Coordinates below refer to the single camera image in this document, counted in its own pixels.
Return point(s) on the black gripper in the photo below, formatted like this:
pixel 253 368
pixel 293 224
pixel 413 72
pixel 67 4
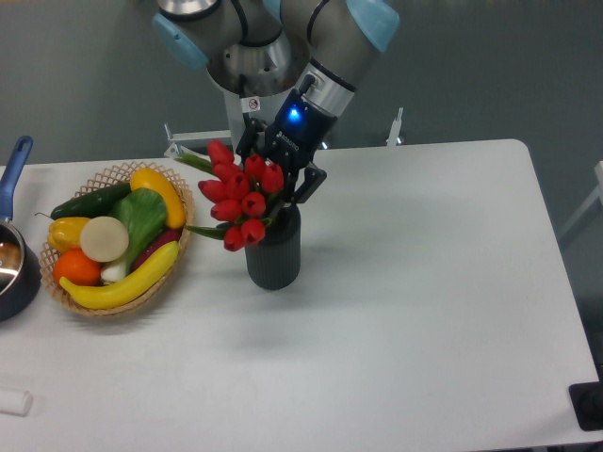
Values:
pixel 291 141

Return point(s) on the red tulip bouquet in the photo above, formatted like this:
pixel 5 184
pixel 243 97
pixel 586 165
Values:
pixel 242 195

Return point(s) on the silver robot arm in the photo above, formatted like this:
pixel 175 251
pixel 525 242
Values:
pixel 287 70

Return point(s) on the dark grey ribbed vase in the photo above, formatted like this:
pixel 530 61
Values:
pixel 275 262

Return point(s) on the short yellow squash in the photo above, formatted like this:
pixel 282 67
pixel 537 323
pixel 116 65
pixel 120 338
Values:
pixel 157 182

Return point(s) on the purple eggplant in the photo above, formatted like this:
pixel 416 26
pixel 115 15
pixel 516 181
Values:
pixel 165 237

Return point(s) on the green bok choy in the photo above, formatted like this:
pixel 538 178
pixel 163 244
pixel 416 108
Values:
pixel 143 213

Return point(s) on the long yellow squash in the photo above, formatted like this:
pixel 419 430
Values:
pixel 131 287

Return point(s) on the green cucumber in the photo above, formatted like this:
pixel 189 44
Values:
pixel 95 204

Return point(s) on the beige round disc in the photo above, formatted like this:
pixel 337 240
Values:
pixel 104 239

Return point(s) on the yellow bell pepper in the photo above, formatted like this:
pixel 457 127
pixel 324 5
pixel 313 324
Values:
pixel 64 233

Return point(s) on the orange fruit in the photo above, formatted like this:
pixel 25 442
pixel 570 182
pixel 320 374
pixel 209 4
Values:
pixel 78 268

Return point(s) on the white cylinder object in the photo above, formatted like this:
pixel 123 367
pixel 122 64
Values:
pixel 15 402

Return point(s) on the black box at edge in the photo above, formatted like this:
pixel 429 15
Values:
pixel 586 399

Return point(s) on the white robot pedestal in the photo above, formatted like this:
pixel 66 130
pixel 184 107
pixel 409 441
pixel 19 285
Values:
pixel 264 108

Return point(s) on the white metal base frame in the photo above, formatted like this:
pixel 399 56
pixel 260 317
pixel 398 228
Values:
pixel 195 142

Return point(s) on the blue handled saucepan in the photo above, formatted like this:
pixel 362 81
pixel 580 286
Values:
pixel 20 269

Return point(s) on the white frame at right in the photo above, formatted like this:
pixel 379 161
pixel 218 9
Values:
pixel 587 211

